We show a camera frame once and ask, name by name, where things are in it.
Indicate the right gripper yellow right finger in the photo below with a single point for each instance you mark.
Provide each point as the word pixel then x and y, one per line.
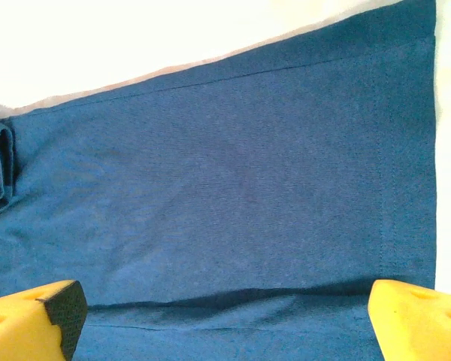
pixel 421 323

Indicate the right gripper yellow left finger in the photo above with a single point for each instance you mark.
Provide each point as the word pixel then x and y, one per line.
pixel 19 323

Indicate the dark blue t-shirt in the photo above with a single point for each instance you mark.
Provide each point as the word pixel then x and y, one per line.
pixel 225 188

